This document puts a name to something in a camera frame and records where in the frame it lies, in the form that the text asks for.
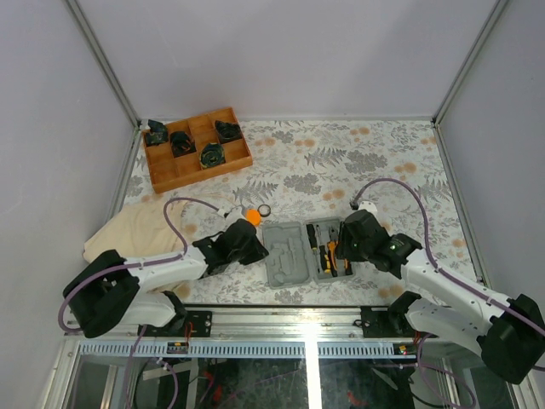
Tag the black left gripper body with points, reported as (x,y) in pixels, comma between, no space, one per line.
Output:
(253,254)

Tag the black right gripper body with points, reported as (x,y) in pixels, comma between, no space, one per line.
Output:
(348,248)

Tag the orange black pliers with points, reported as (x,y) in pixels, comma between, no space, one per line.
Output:
(332,246)

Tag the short yellow black screwdriver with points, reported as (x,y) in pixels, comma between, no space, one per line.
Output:
(324,257)

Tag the long yellow black screwdriver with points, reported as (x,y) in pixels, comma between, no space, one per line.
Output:
(314,244)

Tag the grey plastic tool case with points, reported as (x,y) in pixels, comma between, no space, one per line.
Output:
(290,261)

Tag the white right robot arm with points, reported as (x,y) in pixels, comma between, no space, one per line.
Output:
(506,333)

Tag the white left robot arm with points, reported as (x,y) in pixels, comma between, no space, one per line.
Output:
(113,290)

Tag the orange tape measure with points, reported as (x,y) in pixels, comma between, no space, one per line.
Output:
(253,216)

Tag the black tape roll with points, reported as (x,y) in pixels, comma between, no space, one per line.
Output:
(264,210)

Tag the dark rolled item centre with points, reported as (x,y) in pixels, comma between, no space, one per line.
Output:
(212,155)

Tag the dark rolled item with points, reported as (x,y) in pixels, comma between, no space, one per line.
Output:
(212,155)
(157,133)
(227,131)
(181,143)

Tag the beige cloth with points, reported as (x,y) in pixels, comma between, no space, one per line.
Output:
(140,230)

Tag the wooden compartment tray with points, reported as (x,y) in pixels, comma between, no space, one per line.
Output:
(168,173)

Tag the dark rolled item back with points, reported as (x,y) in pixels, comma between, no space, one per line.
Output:
(227,131)

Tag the dark rolled item far left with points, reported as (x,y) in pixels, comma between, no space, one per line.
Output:
(157,133)

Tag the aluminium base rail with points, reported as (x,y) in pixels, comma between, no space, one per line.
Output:
(231,332)

